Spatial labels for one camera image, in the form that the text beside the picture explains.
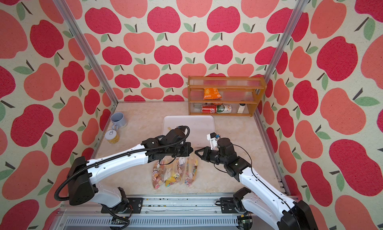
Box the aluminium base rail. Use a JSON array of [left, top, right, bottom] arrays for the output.
[[47, 193, 272, 230]]

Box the green white drink can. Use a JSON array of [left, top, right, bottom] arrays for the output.
[[216, 104, 232, 114]]

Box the red soda can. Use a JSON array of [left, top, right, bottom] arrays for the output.
[[201, 105, 217, 114]]

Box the blue grey mug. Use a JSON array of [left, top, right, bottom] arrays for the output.
[[111, 112, 127, 131]]

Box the white plastic tray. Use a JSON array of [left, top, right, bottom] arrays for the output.
[[162, 115, 215, 149]]

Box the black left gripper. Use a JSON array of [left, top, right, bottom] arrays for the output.
[[168, 141, 196, 156]]

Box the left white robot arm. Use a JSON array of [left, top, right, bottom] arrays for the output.
[[67, 126, 193, 214]]

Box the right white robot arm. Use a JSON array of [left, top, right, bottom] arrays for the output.
[[195, 138, 318, 230]]

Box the ziploc bag of candies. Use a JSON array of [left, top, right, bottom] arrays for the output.
[[184, 157, 198, 188]]

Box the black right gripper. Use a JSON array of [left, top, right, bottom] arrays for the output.
[[195, 146, 226, 166]]

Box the wooden shelf rack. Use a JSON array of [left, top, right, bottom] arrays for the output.
[[188, 76, 267, 117]]

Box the orange snack packet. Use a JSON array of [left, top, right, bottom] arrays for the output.
[[203, 88, 222, 100]]

